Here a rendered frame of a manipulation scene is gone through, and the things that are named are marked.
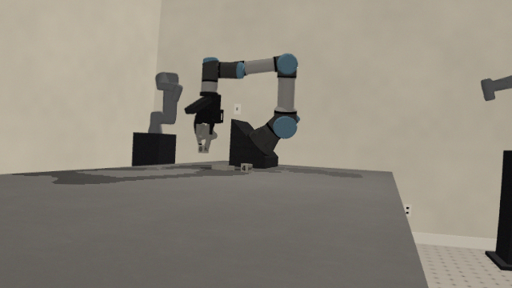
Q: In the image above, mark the beige rectangular tray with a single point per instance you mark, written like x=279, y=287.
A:
x=222, y=167

